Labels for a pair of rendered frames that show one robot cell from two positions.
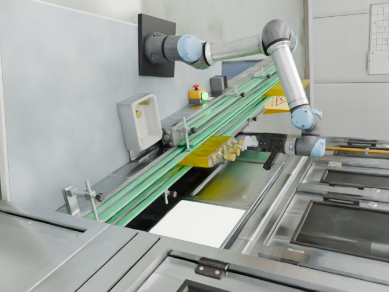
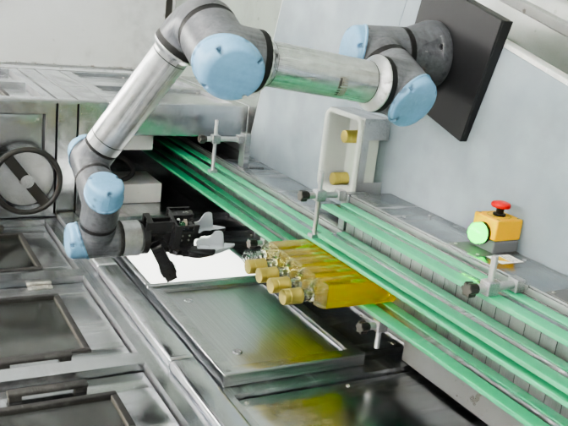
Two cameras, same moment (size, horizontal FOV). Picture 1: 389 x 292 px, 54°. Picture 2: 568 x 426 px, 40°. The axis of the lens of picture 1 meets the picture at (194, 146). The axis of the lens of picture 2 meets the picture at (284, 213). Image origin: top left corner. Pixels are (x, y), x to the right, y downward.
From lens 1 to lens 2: 2.97 m
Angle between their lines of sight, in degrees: 109
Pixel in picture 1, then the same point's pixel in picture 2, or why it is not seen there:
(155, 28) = (445, 14)
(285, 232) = (76, 301)
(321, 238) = (20, 309)
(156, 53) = not seen: hidden behind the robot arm
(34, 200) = (263, 138)
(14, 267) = not seen: hidden behind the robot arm
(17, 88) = (285, 23)
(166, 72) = (444, 117)
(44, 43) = not seen: outside the picture
